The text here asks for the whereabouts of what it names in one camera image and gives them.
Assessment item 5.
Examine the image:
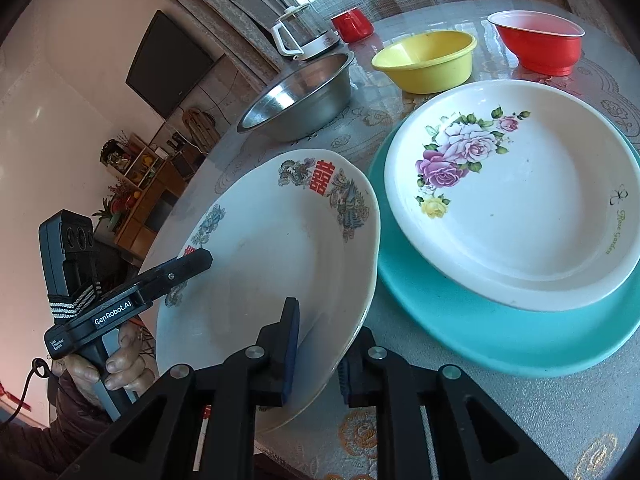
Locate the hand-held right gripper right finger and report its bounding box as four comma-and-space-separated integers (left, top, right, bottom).
337, 326, 571, 480

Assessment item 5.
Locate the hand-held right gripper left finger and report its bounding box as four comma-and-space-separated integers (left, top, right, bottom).
60, 297, 301, 480

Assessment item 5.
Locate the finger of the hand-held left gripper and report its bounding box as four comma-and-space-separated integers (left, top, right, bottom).
135, 248, 214, 307

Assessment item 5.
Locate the red plastic bowl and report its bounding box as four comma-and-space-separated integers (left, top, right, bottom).
487, 10, 586, 77

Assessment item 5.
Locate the person's left forearm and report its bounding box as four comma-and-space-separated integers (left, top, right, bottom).
0, 372, 117, 480

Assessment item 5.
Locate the person's left hand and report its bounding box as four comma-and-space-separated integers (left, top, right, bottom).
65, 324, 154, 402

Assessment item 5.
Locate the wooden cabinet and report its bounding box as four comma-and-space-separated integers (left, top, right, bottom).
100, 132, 188, 261

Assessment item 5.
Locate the red berry branch decoration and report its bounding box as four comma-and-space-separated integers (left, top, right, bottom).
107, 177, 139, 211

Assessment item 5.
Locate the lace patterned tablecloth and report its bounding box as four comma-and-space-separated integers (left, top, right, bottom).
140, 7, 640, 480

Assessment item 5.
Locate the artificial flower arrangement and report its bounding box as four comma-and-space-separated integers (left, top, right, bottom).
100, 132, 133, 168

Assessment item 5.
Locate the teal plate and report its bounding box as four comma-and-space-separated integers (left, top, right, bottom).
367, 120, 640, 378

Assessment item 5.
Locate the brown wooden rack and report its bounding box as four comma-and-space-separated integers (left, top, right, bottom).
181, 107, 221, 147

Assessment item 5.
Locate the stainless steel bowl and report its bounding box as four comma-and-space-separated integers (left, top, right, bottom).
236, 51, 357, 142

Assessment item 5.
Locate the white plate with floral print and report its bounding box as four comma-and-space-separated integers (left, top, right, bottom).
384, 80, 640, 312

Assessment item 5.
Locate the red cup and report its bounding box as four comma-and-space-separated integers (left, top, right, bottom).
330, 6, 375, 44

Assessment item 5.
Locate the yellow plastic bowl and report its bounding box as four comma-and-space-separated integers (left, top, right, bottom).
371, 30, 478, 94

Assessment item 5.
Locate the black cable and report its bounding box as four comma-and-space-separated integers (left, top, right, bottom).
0, 357, 52, 431

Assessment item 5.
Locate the wall-mounted black television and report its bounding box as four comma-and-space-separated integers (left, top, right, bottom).
125, 9, 217, 120

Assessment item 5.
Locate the glass pitcher with white handle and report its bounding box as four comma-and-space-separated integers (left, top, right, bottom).
271, 5, 342, 61

